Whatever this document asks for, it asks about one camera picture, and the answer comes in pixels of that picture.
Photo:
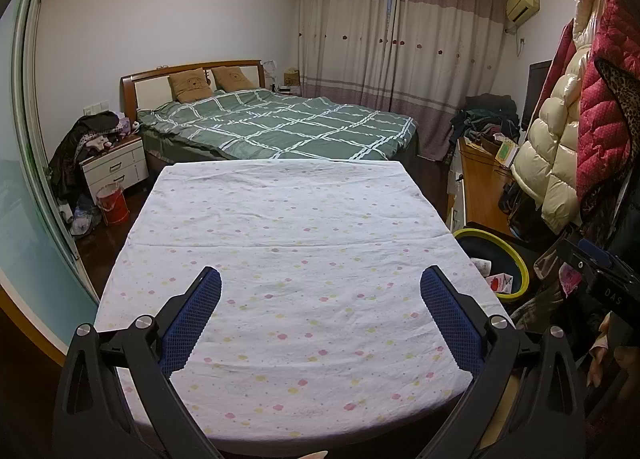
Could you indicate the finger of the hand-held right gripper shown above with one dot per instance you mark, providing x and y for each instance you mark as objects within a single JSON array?
[{"x": 595, "y": 251}]

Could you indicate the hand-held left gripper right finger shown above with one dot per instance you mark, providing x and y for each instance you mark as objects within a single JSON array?
[{"x": 452, "y": 321}]

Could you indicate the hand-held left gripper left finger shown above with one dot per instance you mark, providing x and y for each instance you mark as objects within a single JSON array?
[{"x": 192, "y": 324}]

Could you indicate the pink box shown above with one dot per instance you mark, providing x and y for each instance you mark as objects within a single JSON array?
[{"x": 502, "y": 285}]

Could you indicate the white paper cup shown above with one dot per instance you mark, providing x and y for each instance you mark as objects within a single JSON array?
[{"x": 482, "y": 266}]

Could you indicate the yellow rimmed dark bin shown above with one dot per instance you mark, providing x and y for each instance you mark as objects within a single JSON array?
[{"x": 500, "y": 251}]

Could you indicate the person's right hand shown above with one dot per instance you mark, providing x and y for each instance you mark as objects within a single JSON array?
[{"x": 625, "y": 359}]

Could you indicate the pink floral cloth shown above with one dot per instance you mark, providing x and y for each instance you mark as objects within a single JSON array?
[{"x": 570, "y": 281}]

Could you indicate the clear plastic bag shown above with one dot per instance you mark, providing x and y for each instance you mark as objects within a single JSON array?
[{"x": 547, "y": 259}]

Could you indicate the cream puffer jacket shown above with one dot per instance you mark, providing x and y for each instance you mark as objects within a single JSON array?
[{"x": 555, "y": 149}]

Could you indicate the red puffer jacket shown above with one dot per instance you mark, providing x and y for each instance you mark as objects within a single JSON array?
[{"x": 605, "y": 139}]

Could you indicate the spotted white tablecloth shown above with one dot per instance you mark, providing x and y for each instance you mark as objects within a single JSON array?
[{"x": 300, "y": 264}]

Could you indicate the wooden desk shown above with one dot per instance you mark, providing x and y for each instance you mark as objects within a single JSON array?
[{"x": 482, "y": 184}]

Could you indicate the green white box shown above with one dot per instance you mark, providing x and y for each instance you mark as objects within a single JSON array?
[{"x": 506, "y": 151}]

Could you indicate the red bucket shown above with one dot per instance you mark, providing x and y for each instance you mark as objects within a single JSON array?
[{"x": 112, "y": 206}]

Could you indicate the plastic bags on floor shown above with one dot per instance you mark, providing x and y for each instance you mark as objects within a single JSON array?
[{"x": 82, "y": 221}]

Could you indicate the leopard print cloth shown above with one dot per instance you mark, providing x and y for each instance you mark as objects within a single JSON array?
[{"x": 622, "y": 89}]

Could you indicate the dark clothes pile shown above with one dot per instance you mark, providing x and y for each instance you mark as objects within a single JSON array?
[{"x": 487, "y": 119}]

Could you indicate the black television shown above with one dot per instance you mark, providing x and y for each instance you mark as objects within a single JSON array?
[{"x": 537, "y": 89}]

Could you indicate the white nightstand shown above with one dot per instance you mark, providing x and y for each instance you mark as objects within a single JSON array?
[{"x": 117, "y": 166}]

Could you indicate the clothes pile on nightstand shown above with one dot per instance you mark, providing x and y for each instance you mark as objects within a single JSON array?
[{"x": 107, "y": 134}]

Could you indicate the dark jacket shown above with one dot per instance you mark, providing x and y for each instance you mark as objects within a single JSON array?
[{"x": 65, "y": 159}]

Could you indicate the green checked duvet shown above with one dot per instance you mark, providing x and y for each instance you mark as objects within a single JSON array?
[{"x": 280, "y": 124}]

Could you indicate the brown pillow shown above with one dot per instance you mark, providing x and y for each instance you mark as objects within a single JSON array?
[
  {"x": 189, "y": 84},
  {"x": 232, "y": 78}
]

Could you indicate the wooden bed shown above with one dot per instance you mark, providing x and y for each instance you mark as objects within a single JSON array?
[{"x": 127, "y": 89}]

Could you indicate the sliding wardrobe door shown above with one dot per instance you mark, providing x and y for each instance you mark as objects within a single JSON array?
[{"x": 30, "y": 139}]

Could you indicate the beige air conditioner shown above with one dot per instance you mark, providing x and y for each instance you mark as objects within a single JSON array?
[{"x": 522, "y": 0}]

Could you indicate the tissue box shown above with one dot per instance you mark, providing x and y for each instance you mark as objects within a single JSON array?
[{"x": 291, "y": 76}]

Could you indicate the pink white curtain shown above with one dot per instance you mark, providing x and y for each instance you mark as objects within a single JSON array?
[{"x": 400, "y": 39}]

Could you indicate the white wall switch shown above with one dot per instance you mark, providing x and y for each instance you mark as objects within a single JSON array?
[{"x": 95, "y": 109}]

